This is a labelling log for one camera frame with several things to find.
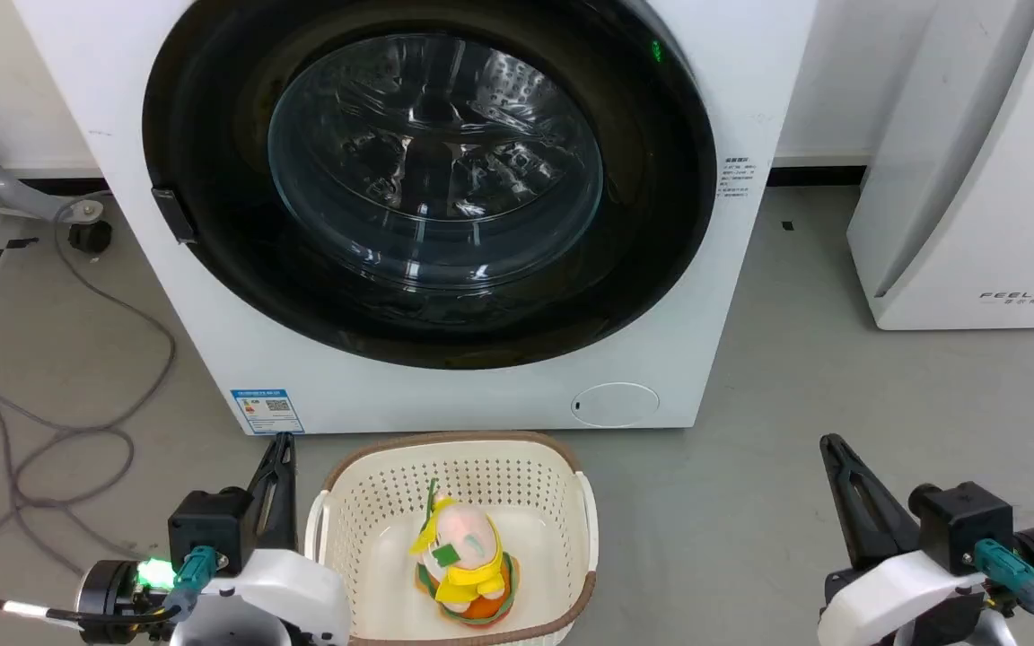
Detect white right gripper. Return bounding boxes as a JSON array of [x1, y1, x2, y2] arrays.
[[817, 433, 991, 646]]

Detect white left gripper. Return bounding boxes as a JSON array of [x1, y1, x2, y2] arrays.
[[171, 433, 353, 646]]

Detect white front-load washing machine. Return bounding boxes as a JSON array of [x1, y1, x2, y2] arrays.
[[13, 0, 819, 438]]

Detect round black glass washer door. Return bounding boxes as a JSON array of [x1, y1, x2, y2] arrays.
[[142, 0, 718, 371]]

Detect blue energy label sticker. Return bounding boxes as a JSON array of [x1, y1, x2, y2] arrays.
[[230, 388, 306, 437]]

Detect yellow pink plush doll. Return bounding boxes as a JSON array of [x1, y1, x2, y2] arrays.
[[407, 479, 521, 628]]

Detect cream perforated laundry basket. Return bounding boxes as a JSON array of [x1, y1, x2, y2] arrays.
[[304, 431, 600, 646]]

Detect round white filter cover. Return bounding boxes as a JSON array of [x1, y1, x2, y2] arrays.
[[571, 382, 662, 429]]

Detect black caster wheel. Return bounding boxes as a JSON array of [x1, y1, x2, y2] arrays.
[[67, 220, 115, 256]]

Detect white floor-standing appliance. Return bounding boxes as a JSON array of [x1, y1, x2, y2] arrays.
[[846, 0, 1034, 332]]

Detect left teal-plug black cable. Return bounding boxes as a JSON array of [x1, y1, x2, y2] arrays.
[[0, 545, 218, 631]]

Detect teal-plug black cable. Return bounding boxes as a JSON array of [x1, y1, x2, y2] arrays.
[[0, 545, 218, 631], [972, 537, 1034, 646]]

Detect right teal-plug black cable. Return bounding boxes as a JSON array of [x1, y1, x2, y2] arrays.
[[972, 537, 1034, 646]]

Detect grey floor cable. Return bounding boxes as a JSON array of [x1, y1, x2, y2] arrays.
[[0, 192, 180, 598]]

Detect black door latch handle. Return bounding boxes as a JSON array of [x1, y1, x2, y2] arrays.
[[151, 186, 200, 245]]

